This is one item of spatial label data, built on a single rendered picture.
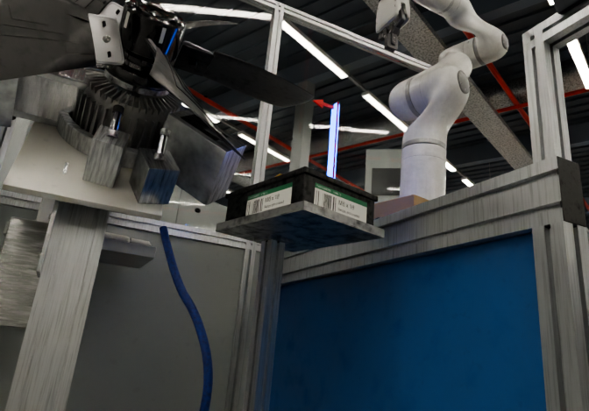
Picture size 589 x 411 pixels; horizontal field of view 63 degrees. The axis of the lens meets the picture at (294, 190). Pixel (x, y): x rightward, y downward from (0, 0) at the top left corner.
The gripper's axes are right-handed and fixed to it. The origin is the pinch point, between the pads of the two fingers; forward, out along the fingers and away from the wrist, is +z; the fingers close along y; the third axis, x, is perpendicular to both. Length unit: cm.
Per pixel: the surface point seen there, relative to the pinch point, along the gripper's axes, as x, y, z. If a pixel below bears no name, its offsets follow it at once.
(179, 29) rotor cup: 55, -7, 24
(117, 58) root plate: 65, -2, 31
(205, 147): 46, -3, 45
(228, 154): 42, -6, 46
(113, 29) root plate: 67, -4, 27
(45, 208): 73, 50, 51
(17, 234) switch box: 75, 26, 63
